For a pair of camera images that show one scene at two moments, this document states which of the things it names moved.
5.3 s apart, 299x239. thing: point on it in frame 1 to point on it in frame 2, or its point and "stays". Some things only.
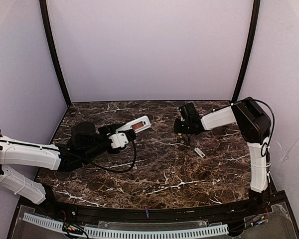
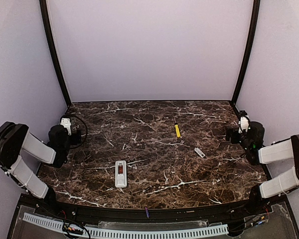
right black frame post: x=247 y=60 stays
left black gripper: x=112 y=129 to x=76 y=136
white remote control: x=137 y=125 to x=120 y=174
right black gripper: x=180 y=128 to x=231 y=136
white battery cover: x=199 y=152 stays
